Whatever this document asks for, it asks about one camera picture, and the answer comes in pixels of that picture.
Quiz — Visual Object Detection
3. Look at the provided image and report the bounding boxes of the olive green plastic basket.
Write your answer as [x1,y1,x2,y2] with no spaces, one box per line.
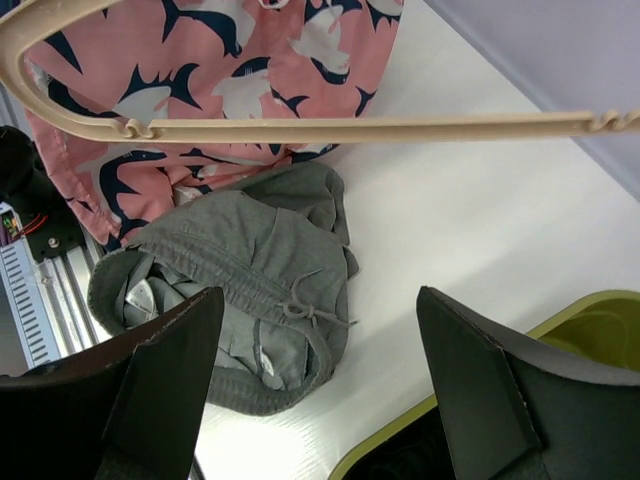
[325,289,640,480]

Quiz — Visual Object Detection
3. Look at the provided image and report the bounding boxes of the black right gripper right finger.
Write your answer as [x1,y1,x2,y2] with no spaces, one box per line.
[415,285,640,480]

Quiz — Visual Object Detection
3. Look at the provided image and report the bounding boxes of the slotted cable duct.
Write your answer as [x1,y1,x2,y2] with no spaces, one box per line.
[0,234,51,376]

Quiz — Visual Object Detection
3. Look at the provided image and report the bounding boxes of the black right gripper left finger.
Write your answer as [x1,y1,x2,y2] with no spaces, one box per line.
[1,287,224,479]

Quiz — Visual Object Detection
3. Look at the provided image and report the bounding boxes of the beige wooden hanger with grey shorts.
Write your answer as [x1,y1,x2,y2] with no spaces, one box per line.
[1,1,639,144]

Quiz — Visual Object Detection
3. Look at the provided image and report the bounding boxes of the grey shorts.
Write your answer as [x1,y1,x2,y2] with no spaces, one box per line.
[88,162,358,416]

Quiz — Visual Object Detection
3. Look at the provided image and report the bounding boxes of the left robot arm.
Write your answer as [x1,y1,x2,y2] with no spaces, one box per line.
[1,125,56,215]

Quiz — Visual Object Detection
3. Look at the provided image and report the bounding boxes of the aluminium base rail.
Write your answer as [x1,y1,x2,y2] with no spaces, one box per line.
[33,227,111,358]

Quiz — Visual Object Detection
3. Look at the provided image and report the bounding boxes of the pink patterned shorts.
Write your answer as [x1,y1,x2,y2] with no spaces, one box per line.
[24,0,404,250]

